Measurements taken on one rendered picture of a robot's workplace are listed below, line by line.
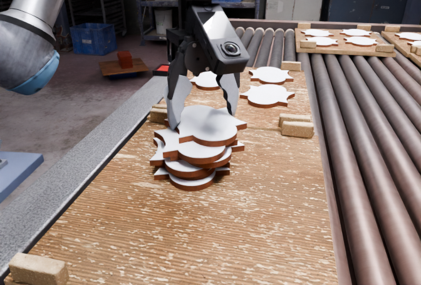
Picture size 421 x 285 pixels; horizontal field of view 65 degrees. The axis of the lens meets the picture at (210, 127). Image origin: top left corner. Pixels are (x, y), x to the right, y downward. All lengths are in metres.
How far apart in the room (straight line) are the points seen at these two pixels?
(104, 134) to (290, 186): 0.40
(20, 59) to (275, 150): 0.52
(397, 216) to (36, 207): 0.52
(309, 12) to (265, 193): 4.97
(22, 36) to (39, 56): 0.05
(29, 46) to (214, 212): 0.50
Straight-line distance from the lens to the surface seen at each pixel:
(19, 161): 0.79
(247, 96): 0.81
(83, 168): 0.62
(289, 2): 5.33
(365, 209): 0.54
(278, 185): 0.52
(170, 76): 0.49
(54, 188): 0.59
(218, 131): 0.51
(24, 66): 0.76
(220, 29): 0.45
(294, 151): 0.61
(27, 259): 0.42
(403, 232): 0.53
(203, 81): 0.90
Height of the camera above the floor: 1.24
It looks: 27 degrees down
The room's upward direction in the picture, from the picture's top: straight up
